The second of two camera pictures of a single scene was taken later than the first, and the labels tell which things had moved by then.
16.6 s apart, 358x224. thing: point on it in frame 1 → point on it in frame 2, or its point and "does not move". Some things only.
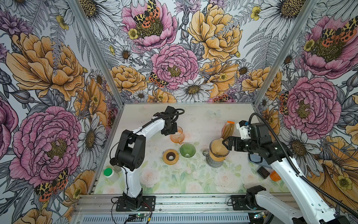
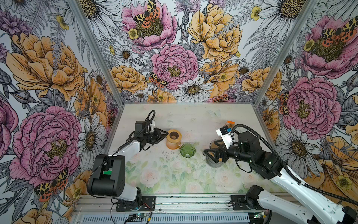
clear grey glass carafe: (211, 162) does not move
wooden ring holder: (170, 162) → (172, 140)
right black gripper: (237, 139) → (223, 151)
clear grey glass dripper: (218, 149) does not move
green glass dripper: (187, 150) does not move
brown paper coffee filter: (218, 148) does not move
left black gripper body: (171, 129) → (152, 137)
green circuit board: (257, 216) does not move
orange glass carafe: (178, 136) → (173, 145)
